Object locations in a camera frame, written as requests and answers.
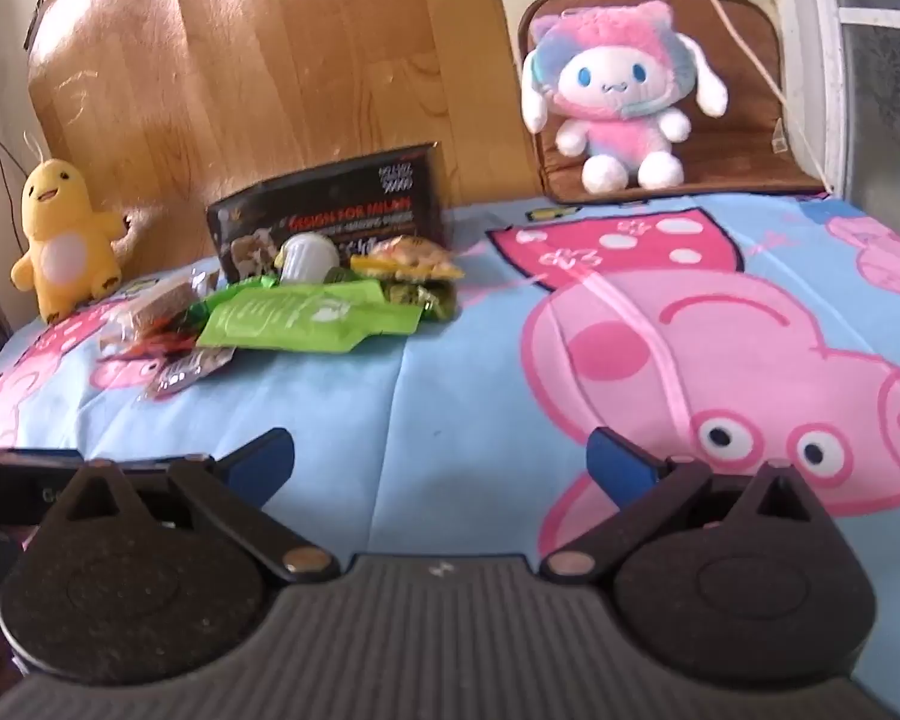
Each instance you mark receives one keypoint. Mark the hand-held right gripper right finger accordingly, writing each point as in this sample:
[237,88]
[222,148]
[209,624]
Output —
[619,465]

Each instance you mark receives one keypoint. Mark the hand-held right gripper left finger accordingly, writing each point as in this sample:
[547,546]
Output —
[259,461]

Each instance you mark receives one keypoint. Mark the clear packet of nuts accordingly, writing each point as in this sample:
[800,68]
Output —
[187,371]

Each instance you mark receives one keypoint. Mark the light green pouch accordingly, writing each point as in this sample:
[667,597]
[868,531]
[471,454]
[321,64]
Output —
[285,319]

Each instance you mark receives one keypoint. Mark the red snack packet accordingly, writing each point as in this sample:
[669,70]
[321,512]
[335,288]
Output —
[157,346]

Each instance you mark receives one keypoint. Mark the brown snack bar clear wrapper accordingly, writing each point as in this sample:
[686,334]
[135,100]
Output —
[157,307]

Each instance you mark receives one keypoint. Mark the white jelly cup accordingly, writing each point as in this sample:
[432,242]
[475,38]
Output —
[311,256]

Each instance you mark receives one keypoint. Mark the clear nut packet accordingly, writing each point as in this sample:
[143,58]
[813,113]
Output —
[405,259]

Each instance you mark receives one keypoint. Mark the black tin box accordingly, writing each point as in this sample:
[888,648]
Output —
[330,202]

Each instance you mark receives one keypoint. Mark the printed blue cartoon blanket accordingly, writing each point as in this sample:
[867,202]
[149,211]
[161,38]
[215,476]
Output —
[435,390]

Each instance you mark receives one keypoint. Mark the yellow plush toy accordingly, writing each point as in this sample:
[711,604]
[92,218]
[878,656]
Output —
[64,240]

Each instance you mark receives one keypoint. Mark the wood grain board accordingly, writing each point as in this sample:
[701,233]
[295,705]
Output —
[270,90]

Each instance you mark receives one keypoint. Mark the pink and blue plush toy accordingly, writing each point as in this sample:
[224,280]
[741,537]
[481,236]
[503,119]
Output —
[615,90]

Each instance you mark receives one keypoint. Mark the brown seat cushion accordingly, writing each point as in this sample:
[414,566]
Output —
[742,90]

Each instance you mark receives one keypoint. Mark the white window frame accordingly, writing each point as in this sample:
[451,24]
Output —
[821,52]

